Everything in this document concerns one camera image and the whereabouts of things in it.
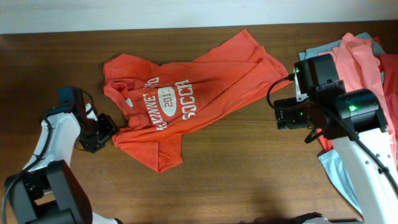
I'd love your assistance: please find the dark red t-shirt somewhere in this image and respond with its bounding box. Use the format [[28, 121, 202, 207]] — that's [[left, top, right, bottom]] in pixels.
[[372, 37, 397, 132]]

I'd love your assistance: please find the pink t-shirt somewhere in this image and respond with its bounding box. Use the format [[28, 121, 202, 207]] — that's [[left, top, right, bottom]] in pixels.
[[306, 33, 397, 161]]

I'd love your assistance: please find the orange soccer t-shirt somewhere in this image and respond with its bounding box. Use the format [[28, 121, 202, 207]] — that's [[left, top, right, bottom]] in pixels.
[[103, 30, 288, 173]]

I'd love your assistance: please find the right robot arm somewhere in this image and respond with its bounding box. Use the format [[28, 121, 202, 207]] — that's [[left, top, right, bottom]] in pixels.
[[269, 54, 397, 223]]

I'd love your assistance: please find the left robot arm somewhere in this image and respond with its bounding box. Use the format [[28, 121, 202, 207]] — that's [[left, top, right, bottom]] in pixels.
[[1, 86, 122, 224]]

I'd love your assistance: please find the grey-blue t-shirt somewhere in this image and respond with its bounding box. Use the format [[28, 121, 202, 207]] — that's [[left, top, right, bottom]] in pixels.
[[298, 32, 373, 213]]

